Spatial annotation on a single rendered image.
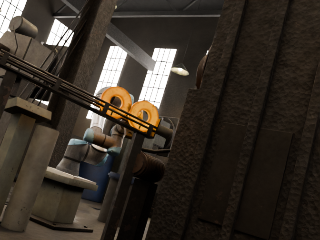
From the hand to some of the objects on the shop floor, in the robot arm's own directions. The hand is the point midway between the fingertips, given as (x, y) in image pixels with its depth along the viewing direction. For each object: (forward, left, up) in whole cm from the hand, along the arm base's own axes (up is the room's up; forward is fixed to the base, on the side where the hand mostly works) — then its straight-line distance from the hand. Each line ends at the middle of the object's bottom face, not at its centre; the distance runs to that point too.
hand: (140, 115), depth 199 cm
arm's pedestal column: (-61, +30, -74) cm, 100 cm away
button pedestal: (-50, -25, -74) cm, 93 cm away
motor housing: (+10, +10, -71) cm, 73 cm away
